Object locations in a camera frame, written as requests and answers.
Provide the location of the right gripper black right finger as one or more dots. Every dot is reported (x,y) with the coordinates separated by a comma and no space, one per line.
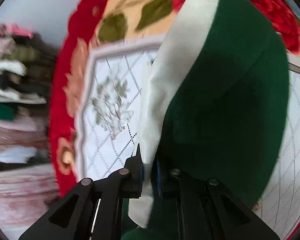
(201,202)

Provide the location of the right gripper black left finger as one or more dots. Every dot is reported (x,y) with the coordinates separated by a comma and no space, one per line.
(92,209)

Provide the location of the green white varsity jacket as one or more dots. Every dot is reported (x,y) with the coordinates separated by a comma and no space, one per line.
(217,90)

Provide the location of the clothes rack with folded clothes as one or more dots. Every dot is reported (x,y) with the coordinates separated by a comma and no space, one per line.
(27,178)

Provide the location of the white diamond pattern mat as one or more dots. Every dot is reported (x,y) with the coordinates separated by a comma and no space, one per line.
(106,125)

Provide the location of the red floral blanket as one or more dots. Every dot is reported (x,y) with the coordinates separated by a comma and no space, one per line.
(98,23)

